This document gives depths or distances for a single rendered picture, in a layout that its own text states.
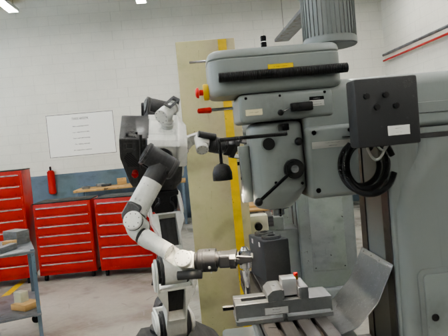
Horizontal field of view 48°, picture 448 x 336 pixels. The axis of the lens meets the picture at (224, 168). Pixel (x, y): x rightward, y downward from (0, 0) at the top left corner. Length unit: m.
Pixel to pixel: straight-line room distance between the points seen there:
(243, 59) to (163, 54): 9.30
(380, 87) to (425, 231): 0.56
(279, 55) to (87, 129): 9.44
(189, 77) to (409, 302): 2.29
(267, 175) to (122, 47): 9.49
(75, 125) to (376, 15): 6.92
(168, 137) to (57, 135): 9.04
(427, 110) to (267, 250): 0.90
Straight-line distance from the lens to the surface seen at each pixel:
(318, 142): 1.81
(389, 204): 1.87
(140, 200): 2.05
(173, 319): 2.57
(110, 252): 6.60
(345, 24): 1.91
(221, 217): 3.64
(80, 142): 11.09
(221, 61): 1.77
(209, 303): 3.77
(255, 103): 1.77
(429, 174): 1.88
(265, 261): 2.29
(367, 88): 1.61
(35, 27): 11.57
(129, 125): 2.30
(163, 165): 2.08
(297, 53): 1.81
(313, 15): 1.92
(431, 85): 1.98
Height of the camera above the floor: 1.57
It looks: 3 degrees down
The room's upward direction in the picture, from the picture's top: 5 degrees counter-clockwise
